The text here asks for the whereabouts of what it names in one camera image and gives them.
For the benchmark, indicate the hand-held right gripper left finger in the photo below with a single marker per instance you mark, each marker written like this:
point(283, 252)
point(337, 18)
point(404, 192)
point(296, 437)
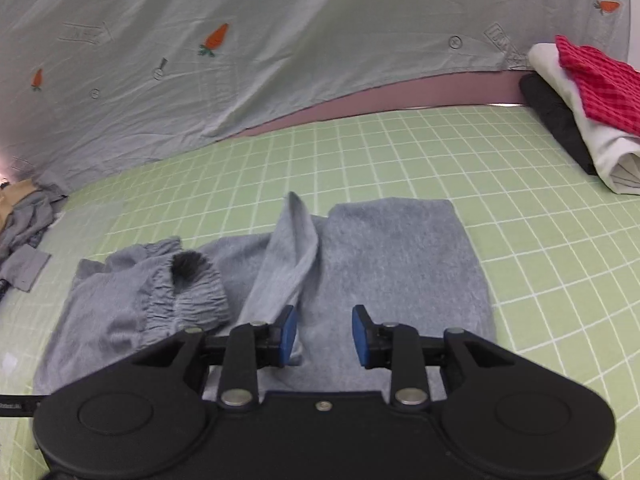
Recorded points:
point(287, 336)

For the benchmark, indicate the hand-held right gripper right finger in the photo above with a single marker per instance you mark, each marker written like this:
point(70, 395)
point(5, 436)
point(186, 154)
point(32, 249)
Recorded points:
point(361, 341)

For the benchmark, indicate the grey fleece pants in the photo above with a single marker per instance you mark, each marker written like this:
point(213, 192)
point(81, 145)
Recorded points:
point(390, 260)

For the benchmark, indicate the grey hooded sweatshirt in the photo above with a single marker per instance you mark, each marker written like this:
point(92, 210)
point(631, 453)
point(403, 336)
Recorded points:
point(27, 222)

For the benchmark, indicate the beige garment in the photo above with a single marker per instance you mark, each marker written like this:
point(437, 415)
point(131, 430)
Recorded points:
point(12, 200)

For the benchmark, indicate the green grid mat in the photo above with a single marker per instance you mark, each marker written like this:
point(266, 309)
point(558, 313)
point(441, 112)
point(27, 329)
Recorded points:
point(500, 170)

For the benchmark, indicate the mauve bed sheet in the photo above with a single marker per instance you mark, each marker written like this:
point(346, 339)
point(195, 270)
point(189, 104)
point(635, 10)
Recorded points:
point(400, 97)

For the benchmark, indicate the folded black garment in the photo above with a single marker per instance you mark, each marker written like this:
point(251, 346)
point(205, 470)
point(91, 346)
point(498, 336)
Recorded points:
point(555, 115)

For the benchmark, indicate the grey carrot print cloth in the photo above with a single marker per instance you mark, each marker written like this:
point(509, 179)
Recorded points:
point(300, 35)

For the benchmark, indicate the folded white garment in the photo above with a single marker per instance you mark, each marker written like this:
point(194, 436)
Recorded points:
point(600, 145)

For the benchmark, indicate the folded red checked garment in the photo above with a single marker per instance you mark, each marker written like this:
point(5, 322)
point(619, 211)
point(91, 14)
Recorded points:
point(595, 85)

